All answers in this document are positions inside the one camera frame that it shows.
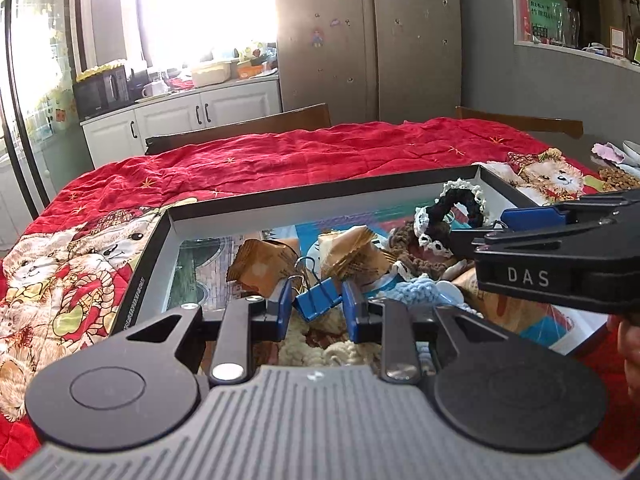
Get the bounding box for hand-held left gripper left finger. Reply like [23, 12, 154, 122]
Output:
[120, 277, 293, 387]

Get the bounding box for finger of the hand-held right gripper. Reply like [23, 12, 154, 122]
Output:
[500, 187, 640, 232]
[448, 210, 640, 261]

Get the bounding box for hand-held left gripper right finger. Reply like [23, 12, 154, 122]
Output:
[341, 280, 516, 385]

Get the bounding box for blue binder clip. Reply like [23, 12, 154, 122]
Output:
[292, 256, 346, 323]

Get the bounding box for cream knitted scrunchie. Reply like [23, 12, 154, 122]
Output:
[277, 312, 386, 368]

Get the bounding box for black white-lace scrunchie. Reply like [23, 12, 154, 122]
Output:
[412, 178, 487, 256]

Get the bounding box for brown triangular paper packet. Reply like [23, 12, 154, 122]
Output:
[226, 238, 301, 301]
[317, 226, 396, 286]
[452, 267, 556, 336]

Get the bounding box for brown knitted scrunchie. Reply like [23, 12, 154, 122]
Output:
[385, 225, 468, 281]

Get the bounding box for blue knitted scrunchie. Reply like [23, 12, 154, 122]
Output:
[380, 272, 468, 311]

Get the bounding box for black shallow cardboard box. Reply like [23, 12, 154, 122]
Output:
[111, 162, 611, 358]

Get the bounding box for person's right hand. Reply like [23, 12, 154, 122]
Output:
[606, 312, 640, 396]

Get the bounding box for printed picture board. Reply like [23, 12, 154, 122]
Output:
[167, 195, 596, 351]

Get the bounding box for brown beaded mat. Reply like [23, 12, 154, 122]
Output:
[597, 167, 640, 193]

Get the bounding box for wooden chair back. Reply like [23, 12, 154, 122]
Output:
[145, 103, 332, 156]
[455, 106, 585, 138]

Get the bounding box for pink cloth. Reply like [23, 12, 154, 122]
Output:
[591, 142, 626, 163]

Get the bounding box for red printed blanket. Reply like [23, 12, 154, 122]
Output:
[0, 117, 640, 461]

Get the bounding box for clear glass pitcher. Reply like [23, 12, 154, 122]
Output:
[555, 0, 583, 50]

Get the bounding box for green sign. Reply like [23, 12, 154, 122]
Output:
[529, 0, 568, 45]

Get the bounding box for silver refrigerator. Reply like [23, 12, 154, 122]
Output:
[272, 0, 463, 126]

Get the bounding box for white kitchen cabinet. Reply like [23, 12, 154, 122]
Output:
[80, 75, 283, 171]

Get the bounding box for cream storage container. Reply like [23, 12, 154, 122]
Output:
[191, 59, 240, 88]

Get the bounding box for black microwave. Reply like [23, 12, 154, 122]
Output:
[72, 65, 130, 122]

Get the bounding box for yellow flowers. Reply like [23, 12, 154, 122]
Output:
[75, 59, 127, 82]

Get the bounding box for white wall shelf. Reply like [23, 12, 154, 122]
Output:
[507, 0, 640, 68]

